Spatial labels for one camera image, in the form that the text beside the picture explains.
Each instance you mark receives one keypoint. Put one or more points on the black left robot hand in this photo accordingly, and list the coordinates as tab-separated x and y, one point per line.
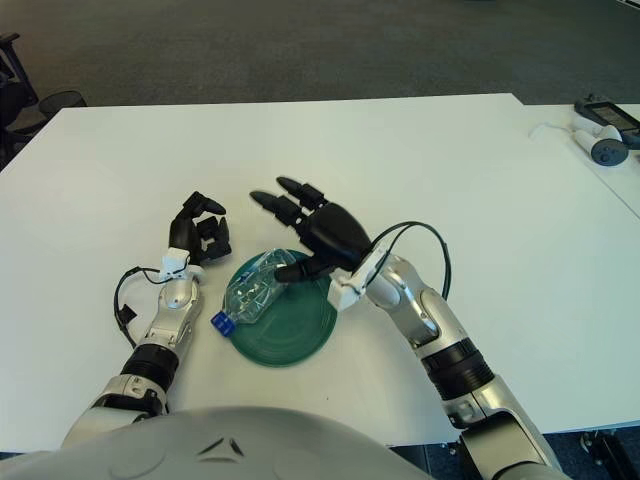
179	232

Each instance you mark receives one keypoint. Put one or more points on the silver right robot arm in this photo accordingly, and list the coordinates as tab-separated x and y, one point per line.
420	300

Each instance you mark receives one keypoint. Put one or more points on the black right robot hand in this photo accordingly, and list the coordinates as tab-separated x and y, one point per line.
332	230

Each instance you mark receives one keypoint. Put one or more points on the clear plastic bottle blue cap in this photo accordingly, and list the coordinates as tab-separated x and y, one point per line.
250	300

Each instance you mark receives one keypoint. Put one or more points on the black office chair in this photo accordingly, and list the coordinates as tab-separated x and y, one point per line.
20	95

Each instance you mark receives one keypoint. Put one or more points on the white grey handheld controller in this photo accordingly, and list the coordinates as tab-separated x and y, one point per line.
607	151

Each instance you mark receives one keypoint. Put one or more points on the dark handheld screen device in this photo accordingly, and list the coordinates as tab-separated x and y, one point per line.
607	112

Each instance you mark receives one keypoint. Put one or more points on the grey robot torso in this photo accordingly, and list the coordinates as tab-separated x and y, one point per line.
200	445

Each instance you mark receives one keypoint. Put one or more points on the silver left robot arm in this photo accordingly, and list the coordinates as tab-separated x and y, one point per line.
175	300

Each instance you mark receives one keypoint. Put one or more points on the green ceramic plate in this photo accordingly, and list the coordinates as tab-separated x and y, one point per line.
295	335

